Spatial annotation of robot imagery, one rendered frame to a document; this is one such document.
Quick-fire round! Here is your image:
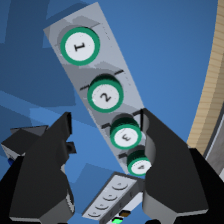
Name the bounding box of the white control box with blue and green buttons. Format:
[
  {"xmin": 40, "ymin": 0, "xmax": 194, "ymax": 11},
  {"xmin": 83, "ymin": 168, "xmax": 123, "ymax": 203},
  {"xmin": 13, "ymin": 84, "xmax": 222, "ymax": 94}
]
[{"xmin": 0, "ymin": 125, "xmax": 77, "ymax": 166}]

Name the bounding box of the green screw cap with white top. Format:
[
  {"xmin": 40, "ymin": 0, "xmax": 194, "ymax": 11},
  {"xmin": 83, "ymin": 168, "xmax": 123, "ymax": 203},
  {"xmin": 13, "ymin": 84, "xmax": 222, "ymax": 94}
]
[{"xmin": 127, "ymin": 150, "xmax": 151, "ymax": 176}]

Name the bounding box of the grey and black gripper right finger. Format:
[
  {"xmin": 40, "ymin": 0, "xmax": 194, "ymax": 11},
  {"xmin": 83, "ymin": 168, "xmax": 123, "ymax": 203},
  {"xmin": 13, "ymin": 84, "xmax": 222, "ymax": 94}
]
[{"xmin": 140, "ymin": 108, "xmax": 224, "ymax": 224}]

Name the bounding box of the blue work mat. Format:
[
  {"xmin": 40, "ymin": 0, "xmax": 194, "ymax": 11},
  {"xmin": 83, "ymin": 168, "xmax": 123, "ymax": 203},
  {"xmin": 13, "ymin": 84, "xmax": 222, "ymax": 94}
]
[{"xmin": 0, "ymin": 0, "xmax": 218, "ymax": 224}]

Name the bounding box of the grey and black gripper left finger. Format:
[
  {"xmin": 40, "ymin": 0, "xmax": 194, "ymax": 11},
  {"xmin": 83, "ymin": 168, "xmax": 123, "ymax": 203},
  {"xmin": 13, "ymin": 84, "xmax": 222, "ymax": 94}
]
[{"xmin": 0, "ymin": 112, "xmax": 75, "ymax": 224}]

